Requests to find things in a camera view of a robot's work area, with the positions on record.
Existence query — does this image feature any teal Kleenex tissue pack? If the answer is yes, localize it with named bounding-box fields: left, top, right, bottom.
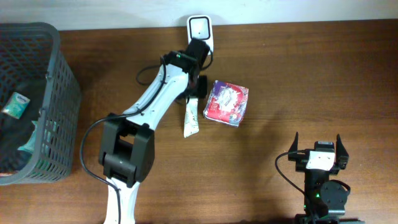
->
left=1, top=92, right=30, bottom=119

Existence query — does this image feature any white barcode scanner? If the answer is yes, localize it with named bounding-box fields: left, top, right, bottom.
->
left=187, top=15, right=214, bottom=55

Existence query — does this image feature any grey plastic basket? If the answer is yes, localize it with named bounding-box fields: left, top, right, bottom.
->
left=1, top=22, right=81, bottom=185

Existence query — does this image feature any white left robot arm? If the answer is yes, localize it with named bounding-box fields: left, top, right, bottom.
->
left=98, top=38, right=214, bottom=223

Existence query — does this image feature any red purple package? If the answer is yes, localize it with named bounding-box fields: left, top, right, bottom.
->
left=203, top=80, right=249, bottom=127

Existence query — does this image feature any white cream tube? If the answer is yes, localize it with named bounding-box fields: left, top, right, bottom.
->
left=183, top=97, right=200, bottom=138

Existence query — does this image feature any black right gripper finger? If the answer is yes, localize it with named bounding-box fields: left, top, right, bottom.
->
left=336, top=134, right=348, bottom=156
left=289, top=132, right=299, bottom=152

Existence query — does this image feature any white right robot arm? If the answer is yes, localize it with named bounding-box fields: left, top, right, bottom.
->
left=288, top=134, right=363, bottom=224

